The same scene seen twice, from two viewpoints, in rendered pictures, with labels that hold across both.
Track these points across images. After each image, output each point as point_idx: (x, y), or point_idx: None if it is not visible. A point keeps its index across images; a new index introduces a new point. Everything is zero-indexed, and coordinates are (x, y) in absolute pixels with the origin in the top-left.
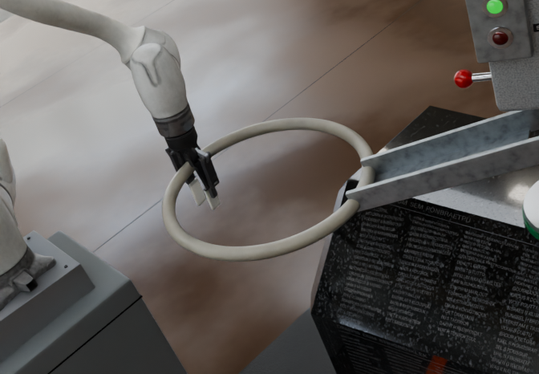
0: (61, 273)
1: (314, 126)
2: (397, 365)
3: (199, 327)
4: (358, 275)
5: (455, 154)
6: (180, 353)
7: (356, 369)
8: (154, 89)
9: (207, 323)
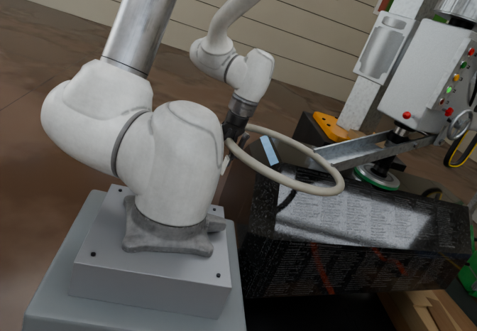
0: (218, 214)
1: (262, 130)
2: (315, 258)
3: (24, 302)
4: (299, 212)
5: (351, 150)
6: (20, 329)
7: (277, 271)
8: (268, 80)
9: (31, 297)
